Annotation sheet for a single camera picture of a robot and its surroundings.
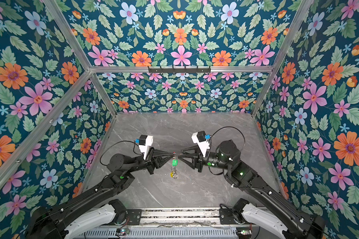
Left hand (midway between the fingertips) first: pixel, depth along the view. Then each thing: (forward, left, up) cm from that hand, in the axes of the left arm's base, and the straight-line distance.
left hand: (171, 157), depth 54 cm
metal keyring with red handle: (+3, -1, -2) cm, 3 cm away
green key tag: (0, -1, -5) cm, 5 cm away
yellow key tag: (+7, +4, -35) cm, 36 cm away
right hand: (+3, -3, -3) cm, 5 cm away
